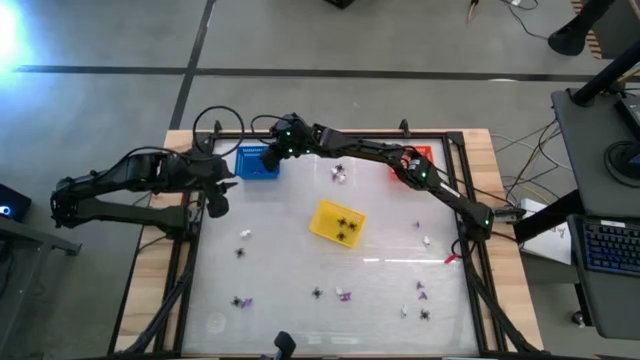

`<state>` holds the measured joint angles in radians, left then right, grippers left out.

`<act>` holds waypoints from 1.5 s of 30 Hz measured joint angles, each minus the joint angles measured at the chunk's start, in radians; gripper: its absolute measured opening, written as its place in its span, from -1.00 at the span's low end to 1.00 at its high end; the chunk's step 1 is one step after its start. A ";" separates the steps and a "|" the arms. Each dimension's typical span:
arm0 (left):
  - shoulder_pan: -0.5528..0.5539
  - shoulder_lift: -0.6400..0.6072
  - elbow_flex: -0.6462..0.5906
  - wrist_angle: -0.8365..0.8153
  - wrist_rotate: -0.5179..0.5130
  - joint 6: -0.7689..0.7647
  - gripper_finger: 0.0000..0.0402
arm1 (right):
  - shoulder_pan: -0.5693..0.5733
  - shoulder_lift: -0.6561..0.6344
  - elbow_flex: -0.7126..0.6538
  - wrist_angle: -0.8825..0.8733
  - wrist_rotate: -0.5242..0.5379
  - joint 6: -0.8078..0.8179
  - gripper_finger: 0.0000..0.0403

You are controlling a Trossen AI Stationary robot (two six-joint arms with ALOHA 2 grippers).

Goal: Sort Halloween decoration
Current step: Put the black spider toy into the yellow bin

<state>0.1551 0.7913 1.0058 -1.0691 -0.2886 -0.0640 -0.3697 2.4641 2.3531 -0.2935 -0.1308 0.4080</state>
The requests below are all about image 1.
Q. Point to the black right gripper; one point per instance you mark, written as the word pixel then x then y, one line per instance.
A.
pixel 292 135

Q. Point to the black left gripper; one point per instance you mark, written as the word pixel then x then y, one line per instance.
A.
pixel 215 175

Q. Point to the yellow plastic basket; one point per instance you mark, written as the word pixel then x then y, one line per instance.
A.
pixel 325 220

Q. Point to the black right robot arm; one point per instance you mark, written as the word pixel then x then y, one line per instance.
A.
pixel 365 148

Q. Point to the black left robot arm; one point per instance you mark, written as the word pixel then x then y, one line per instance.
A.
pixel 125 172

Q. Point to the blue plastic basket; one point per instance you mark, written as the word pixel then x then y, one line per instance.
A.
pixel 247 167

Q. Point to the black rounded object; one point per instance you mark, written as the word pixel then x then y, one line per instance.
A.
pixel 284 342

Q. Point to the orange plastic basket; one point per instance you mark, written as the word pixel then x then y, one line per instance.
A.
pixel 427 151

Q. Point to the grey metal stand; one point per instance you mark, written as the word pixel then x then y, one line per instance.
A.
pixel 35 240

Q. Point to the black box with blue light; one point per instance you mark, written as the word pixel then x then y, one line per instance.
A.
pixel 17 200

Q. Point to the red tag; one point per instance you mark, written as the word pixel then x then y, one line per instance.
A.
pixel 451 258

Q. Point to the black desk leg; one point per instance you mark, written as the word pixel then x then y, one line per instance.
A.
pixel 550 217

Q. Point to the white paper sheet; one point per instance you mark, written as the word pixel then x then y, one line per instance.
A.
pixel 545 245

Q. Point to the grey desk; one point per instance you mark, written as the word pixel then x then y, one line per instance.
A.
pixel 585 150

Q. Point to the black caster wheel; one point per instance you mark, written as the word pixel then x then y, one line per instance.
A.
pixel 577 318

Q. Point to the round black base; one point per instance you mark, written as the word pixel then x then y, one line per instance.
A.
pixel 625 172

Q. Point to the striped edge floor mat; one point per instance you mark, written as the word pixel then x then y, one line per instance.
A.
pixel 617 35

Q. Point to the grey laptop table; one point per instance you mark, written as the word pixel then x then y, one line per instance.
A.
pixel 610 305

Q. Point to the black frame clamp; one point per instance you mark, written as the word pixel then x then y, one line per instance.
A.
pixel 218 127
pixel 404 127

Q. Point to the black desk post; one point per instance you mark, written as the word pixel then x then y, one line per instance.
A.
pixel 607 75

